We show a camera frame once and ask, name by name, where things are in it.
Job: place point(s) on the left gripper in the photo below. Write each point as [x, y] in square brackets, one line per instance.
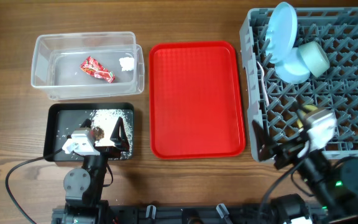
[119, 140]

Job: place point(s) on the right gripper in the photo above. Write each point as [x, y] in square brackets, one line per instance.
[268, 148]

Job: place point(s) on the rice and food scraps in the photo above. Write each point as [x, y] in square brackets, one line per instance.
[89, 132]

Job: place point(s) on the yellow cup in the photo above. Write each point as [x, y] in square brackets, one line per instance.
[307, 109]

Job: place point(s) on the light blue saucer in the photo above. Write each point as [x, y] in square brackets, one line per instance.
[292, 69]

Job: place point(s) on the red snack wrapper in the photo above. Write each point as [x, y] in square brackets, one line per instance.
[93, 68]

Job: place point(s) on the white plastic fork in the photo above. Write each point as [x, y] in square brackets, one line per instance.
[264, 90]

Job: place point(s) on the white tissue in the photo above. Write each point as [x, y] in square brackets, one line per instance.
[127, 64]

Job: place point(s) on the green bowl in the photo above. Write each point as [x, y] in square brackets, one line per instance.
[314, 58]

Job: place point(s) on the light blue plate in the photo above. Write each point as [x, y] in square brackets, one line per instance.
[281, 32]

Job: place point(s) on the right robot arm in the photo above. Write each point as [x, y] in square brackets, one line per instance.
[335, 186]

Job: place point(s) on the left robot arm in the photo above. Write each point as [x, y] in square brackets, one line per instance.
[83, 186]

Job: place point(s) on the black waste tray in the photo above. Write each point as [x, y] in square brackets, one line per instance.
[64, 118]

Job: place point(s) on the grey dishwasher rack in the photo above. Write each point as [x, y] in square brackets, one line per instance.
[336, 30]

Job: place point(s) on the clear plastic bin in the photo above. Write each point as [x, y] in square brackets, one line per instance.
[57, 59]

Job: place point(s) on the red serving tray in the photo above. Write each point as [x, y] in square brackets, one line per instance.
[195, 103]

